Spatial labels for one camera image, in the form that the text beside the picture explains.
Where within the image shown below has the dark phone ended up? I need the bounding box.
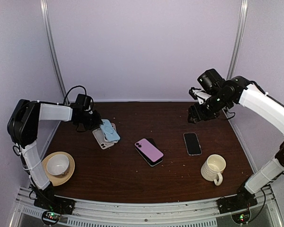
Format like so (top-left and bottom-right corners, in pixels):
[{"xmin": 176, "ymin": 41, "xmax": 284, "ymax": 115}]
[{"xmin": 135, "ymin": 138, "xmax": 163, "ymax": 167}]

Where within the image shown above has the left aluminium corner post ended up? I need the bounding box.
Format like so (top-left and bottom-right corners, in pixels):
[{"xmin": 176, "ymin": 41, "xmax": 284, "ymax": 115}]
[{"xmin": 40, "ymin": 0, "xmax": 67, "ymax": 97}]

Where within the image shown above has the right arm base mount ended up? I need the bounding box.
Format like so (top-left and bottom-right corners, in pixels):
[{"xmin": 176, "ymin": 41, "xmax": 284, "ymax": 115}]
[{"xmin": 216, "ymin": 195, "xmax": 257, "ymax": 225}]

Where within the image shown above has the white bowl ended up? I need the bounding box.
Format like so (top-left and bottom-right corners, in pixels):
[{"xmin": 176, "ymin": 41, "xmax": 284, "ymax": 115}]
[{"xmin": 46, "ymin": 154, "xmax": 70, "ymax": 176}]

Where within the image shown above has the purple phone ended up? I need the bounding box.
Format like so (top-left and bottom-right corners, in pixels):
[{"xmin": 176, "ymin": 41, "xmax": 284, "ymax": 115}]
[
  {"xmin": 183, "ymin": 132, "xmax": 202, "ymax": 156},
  {"xmin": 134, "ymin": 138, "xmax": 164, "ymax": 163}
]

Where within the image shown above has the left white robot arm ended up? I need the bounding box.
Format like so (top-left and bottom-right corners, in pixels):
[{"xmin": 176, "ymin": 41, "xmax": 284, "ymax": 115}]
[{"xmin": 7, "ymin": 94, "xmax": 102, "ymax": 210}]

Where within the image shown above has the pinkish beige phone case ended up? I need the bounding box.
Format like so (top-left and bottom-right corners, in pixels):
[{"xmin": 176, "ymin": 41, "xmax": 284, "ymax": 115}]
[{"xmin": 110, "ymin": 123, "xmax": 121, "ymax": 143}]

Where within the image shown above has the aluminium corner post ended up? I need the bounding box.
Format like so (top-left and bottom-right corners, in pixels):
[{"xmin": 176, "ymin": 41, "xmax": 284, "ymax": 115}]
[
  {"xmin": 40, "ymin": 0, "xmax": 67, "ymax": 97},
  {"xmin": 225, "ymin": 0, "xmax": 249, "ymax": 81}
]

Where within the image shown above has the tan saucer plate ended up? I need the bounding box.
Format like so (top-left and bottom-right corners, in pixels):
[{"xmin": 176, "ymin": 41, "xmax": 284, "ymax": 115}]
[{"xmin": 42, "ymin": 151, "xmax": 75, "ymax": 186}]

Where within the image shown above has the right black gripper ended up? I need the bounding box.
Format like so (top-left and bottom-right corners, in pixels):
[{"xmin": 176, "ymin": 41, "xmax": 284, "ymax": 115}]
[{"xmin": 188, "ymin": 91, "xmax": 231, "ymax": 124}]

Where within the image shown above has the right aluminium corner post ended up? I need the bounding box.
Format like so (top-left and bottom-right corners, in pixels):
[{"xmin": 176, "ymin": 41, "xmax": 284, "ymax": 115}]
[{"xmin": 225, "ymin": 0, "xmax": 249, "ymax": 81}]

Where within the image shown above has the light blue phone case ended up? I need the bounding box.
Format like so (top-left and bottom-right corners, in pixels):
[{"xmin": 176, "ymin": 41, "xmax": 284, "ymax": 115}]
[{"xmin": 100, "ymin": 119, "xmax": 120, "ymax": 142}]

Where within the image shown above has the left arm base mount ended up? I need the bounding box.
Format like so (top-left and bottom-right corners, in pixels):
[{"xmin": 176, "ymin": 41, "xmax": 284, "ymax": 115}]
[{"xmin": 34, "ymin": 197, "xmax": 75, "ymax": 226}]

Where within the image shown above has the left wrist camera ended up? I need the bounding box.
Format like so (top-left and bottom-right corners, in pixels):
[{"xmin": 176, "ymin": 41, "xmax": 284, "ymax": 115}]
[{"xmin": 84, "ymin": 105, "xmax": 93, "ymax": 114}]

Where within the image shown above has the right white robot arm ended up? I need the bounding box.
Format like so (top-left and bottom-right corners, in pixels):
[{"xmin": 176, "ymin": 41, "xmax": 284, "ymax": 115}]
[{"xmin": 187, "ymin": 69, "xmax": 284, "ymax": 209}]

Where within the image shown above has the cream ribbed mug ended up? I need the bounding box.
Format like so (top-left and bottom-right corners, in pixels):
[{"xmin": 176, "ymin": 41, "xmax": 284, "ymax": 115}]
[{"xmin": 201, "ymin": 154, "xmax": 226, "ymax": 186}]

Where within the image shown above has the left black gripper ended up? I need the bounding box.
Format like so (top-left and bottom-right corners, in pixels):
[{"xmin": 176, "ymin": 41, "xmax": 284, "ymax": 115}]
[{"xmin": 78, "ymin": 110, "xmax": 102, "ymax": 130}]

